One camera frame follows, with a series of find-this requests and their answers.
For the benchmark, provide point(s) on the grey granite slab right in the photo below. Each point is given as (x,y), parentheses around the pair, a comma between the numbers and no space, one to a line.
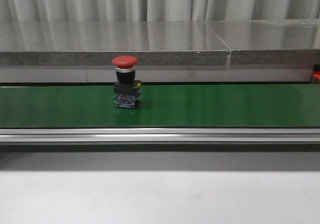
(275,42)

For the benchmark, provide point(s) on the red mushroom push button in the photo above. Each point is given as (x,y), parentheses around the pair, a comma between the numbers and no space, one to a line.
(126,89)

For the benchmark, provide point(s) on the aluminium conveyor frame rail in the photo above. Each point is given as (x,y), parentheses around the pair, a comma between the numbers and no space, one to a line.
(304,135)

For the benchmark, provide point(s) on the grey granite slab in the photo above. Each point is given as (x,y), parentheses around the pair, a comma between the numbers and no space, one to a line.
(275,42)
(96,43)

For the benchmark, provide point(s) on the grey granite slab left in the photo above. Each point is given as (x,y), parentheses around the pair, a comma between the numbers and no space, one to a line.
(96,43)

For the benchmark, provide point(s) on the red plastic tray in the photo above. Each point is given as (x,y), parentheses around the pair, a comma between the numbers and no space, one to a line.
(315,77)

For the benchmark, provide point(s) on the green conveyor belt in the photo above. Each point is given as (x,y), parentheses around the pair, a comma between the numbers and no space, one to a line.
(214,105)

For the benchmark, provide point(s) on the grey curtain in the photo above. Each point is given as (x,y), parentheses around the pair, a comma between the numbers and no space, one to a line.
(156,10)

